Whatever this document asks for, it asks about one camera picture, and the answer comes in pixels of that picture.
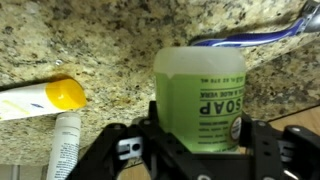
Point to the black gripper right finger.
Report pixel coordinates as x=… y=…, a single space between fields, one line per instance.
x=245 y=133

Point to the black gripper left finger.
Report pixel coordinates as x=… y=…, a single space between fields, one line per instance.
x=153 y=120

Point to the green soap pump bottle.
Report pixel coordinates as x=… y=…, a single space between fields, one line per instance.
x=199 y=96

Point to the small tube blue cap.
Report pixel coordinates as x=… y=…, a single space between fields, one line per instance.
x=65 y=146

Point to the white tube yellow cap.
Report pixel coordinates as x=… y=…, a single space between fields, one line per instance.
x=41 y=99

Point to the blue handle razor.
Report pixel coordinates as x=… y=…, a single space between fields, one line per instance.
x=308 y=22

